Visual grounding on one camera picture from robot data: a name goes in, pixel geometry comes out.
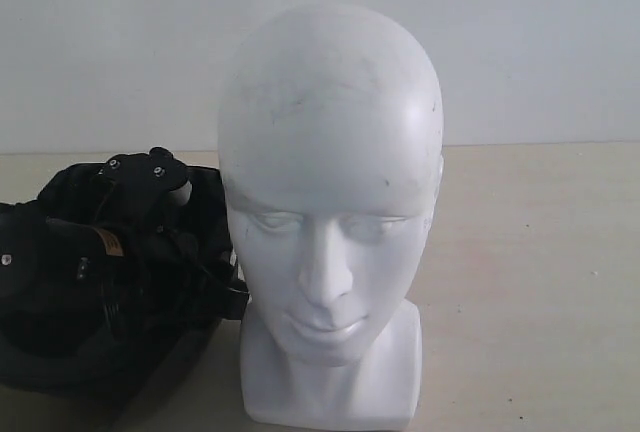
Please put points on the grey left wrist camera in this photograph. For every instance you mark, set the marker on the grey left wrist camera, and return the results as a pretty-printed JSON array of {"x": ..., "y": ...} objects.
[{"x": 181, "y": 195}]

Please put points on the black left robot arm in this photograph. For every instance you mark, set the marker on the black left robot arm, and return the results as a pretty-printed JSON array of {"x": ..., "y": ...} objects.
[{"x": 128, "y": 302}]

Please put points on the black helmet with visor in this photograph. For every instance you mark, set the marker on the black helmet with visor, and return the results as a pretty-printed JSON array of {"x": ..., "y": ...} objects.
[{"x": 56, "y": 352}]

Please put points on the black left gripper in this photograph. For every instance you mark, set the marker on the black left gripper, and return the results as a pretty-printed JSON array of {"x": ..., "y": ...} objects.
[{"x": 115, "y": 216}]

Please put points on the white mannequin head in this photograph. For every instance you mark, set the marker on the white mannequin head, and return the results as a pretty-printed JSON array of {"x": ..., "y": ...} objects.
[{"x": 330, "y": 148}]

